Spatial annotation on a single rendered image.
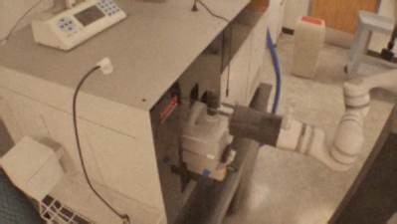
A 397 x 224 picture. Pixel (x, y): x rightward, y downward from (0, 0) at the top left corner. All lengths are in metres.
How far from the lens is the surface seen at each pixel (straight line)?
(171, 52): 0.68
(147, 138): 0.56
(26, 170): 0.76
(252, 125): 0.66
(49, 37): 0.82
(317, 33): 3.26
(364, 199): 1.48
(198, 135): 0.71
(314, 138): 0.66
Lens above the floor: 1.75
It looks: 39 degrees down
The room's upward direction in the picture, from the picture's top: straight up
